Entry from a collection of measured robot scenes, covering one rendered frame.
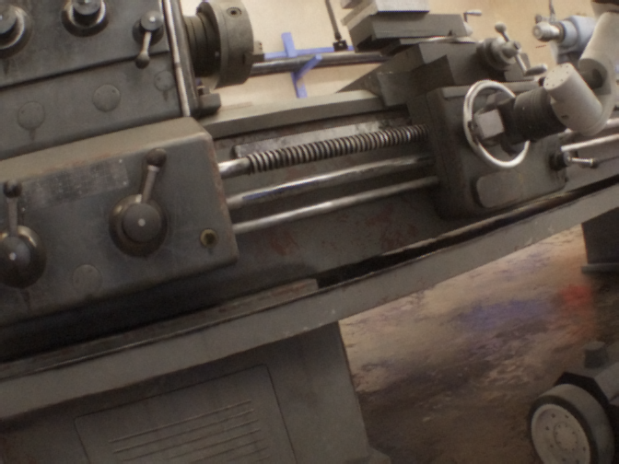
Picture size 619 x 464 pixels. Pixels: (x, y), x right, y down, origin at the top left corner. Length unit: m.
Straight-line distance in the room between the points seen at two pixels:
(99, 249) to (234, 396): 0.39
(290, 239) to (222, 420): 0.41
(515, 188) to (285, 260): 0.55
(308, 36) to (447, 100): 4.01
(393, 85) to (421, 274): 0.46
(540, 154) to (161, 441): 1.10
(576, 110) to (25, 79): 1.00
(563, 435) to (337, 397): 0.48
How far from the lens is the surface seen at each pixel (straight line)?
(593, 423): 0.92
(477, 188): 1.18
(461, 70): 1.25
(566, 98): 0.89
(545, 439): 1.05
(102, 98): 1.06
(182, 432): 1.04
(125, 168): 0.90
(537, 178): 1.36
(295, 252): 1.14
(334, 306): 0.99
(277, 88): 4.82
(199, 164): 0.92
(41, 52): 1.09
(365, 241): 1.22
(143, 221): 0.83
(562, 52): 2.41
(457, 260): 1.14
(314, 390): 1.11
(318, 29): 5.22
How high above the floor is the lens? 0.61
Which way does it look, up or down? 2 degrees down
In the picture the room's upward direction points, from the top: 14 degrees counter-clockwise
